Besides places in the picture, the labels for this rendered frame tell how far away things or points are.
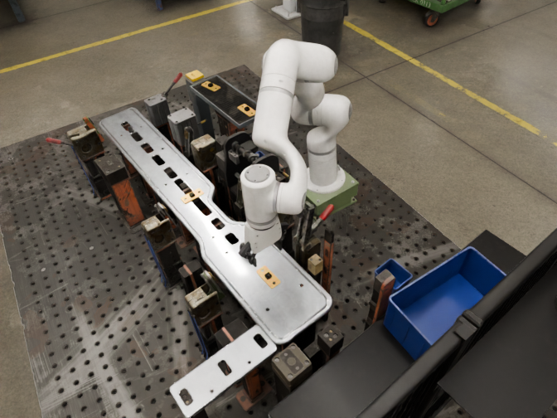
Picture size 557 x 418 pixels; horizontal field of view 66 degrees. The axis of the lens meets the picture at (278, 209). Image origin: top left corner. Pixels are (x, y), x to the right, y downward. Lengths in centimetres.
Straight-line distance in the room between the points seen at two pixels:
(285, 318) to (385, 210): 87
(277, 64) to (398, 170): 221
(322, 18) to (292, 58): 312
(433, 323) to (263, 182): 62
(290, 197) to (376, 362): 49
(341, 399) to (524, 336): 49
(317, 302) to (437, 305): 34
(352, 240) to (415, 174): 148
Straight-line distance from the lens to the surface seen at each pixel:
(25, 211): 232
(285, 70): 113
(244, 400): 151
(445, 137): 362
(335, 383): 117
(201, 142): 173
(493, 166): 347
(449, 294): 135
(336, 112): 162
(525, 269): 79
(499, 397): 80
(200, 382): 123
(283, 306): 130
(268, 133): 106
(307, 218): 126
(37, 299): 195
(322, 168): 180
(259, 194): 101
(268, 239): 117
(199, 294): 130
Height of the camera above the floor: 213
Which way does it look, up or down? 47 degrees down
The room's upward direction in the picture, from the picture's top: 4 degrees counter-clockwise
